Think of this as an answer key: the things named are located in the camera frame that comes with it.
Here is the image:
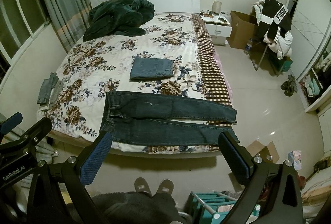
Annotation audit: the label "dark blue jeans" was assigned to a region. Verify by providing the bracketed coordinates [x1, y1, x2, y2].
[99, 90, 238, 146]

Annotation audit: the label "flat cardboard piece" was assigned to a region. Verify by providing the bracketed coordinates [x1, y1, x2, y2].
[246, 140, 279, 163]

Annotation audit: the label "left worn slipper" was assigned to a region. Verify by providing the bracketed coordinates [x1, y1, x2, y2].
[134, 177, 152, 197]

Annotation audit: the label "worn slipper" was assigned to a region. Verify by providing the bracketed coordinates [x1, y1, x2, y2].
[157, 179, 174, 195]
[134, 177, 152, 197]

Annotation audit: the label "teal storage rack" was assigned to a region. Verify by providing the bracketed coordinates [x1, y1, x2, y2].
[186, 190, 262, 224]

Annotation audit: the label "right worn slipper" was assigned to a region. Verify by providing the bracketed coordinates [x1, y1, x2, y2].
[157, 179, 174, 195]

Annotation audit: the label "grey slippers on floor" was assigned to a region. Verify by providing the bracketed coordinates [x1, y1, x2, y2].
[281, 74, 297, 97]

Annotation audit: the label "folded blue jeans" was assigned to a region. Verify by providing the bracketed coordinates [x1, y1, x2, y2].
[130, 57, 173, 81]

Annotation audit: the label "checkered bed cover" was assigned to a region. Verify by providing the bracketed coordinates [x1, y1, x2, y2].
[191, 14, 234, 126]

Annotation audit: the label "metal chair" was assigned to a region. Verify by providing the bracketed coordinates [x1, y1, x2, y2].
[248, 39, 284, 77]

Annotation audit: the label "white puffer jacket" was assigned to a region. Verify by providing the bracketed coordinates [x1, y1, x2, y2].
[252, 0, 293, 60]

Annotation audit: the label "plastic water bottle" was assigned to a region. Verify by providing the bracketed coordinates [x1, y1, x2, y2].
[243, 39, 253, 55]

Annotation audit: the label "dark green blanket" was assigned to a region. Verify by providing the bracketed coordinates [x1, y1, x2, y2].
[83, 0, 155, 42]

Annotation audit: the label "brown cardboard box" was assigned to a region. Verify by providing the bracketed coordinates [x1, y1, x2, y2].
[228, 11, 258, 50]

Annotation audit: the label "black white jacket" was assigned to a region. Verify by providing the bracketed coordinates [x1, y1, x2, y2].
[256, 0, 292, 41]

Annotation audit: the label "white nightstand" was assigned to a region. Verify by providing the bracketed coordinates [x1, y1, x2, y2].
[200, 14, 232, 46]

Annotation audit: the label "white wardrobe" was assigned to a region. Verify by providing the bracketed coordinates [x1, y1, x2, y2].
[285, 0, 331, 163]

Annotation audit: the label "beige table lamp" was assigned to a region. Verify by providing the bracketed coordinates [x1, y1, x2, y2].
[211, 0, 222, 15]

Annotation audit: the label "window with white frame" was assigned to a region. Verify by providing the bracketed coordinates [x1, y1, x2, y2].
[1, 0, 50, 65]

